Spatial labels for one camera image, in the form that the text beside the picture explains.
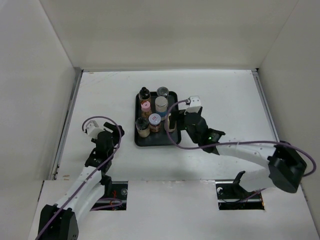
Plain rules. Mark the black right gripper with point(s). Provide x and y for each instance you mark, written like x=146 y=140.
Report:
x=176 y=115

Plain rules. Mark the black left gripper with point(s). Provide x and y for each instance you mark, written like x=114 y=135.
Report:
x=114 y=128

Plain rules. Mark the yellow cap condiment bottle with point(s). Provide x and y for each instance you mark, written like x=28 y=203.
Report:
x=171 y=124

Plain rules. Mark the silver lid blue label jar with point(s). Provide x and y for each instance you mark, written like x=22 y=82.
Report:
x=161 y=106

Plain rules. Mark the red label lid spice jar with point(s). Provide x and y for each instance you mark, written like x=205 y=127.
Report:
x=154 y=122

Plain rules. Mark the black knob grinder bottle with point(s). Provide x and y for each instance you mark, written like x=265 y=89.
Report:
x=142 y=127

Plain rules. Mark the pink cap spice bottle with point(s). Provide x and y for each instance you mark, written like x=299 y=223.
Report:
x=146 y=110

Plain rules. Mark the black knob spice bottle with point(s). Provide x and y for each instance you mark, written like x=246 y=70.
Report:
x=144 y=95

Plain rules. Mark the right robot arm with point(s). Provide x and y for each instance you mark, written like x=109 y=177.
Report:
x=282 y=166

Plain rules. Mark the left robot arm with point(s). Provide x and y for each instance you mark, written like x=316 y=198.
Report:
x=60 y=221

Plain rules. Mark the black rectangular tray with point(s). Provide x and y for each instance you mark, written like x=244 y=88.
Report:
x=159 y=138

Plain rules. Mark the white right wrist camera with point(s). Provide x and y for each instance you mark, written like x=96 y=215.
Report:
x=193 y=104

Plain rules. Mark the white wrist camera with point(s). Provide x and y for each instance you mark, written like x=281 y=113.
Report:
x=92 y=129
x=193 y=104

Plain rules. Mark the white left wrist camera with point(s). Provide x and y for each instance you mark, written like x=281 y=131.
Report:
x=92 y=129

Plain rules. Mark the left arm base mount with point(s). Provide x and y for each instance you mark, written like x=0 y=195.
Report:
x=114 y=197

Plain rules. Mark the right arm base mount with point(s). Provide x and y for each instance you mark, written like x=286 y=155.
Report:
x=231 y=196

